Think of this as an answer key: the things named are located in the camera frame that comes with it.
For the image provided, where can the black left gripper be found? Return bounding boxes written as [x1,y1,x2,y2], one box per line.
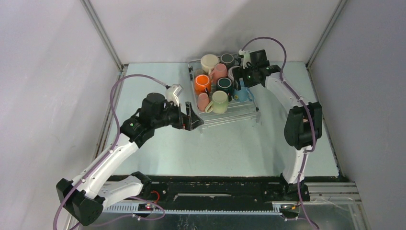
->
[152,99,203,131]

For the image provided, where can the light blue mug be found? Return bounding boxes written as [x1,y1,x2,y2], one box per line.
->
[233,79,255,102]

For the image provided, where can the light green mug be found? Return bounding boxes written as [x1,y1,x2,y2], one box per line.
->
[204,91,229,114]

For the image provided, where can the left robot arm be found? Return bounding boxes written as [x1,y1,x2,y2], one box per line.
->
[56,93,204,226]

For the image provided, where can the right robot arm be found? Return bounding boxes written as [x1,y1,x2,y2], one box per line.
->
[232,65,322,200]

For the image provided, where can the clear acrylic dish rack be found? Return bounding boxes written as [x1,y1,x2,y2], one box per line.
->
[187,59,261,134]

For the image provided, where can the mauve grey mug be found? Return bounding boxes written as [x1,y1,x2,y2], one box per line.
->
[227,66,240,84]

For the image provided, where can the small salmon pink mug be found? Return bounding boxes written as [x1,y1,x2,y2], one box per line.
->
[197,92,210,113]

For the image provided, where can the dark grey mug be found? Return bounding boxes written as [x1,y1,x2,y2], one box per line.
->
[219,53,235,69]

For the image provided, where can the dark teal mug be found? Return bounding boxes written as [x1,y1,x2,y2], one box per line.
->
[216,77,233,94]

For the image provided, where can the pink ribbed mug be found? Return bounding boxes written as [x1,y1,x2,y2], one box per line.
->
[209,63,228,83]

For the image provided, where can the orange mug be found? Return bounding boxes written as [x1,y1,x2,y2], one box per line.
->
[194,74,211,95]

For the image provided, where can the cream beige mug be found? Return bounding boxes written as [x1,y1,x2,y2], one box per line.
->
[200,54,220,74]

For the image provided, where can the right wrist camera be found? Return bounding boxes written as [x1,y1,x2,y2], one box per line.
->
[238,49,270,69]

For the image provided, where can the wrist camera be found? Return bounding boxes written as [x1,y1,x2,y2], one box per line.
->
[238,49,270,69]
[165,84,183,107]

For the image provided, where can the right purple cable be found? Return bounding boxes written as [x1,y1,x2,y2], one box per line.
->
[241,36,319,230]

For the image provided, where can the purple cable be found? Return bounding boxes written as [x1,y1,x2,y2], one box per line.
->
[52,74,172,230]
[241,36,319,230]

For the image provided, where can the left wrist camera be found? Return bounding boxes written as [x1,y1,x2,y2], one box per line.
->
[165,84,183,107]

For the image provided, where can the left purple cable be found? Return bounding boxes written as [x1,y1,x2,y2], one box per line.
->
[52,74,172,230]

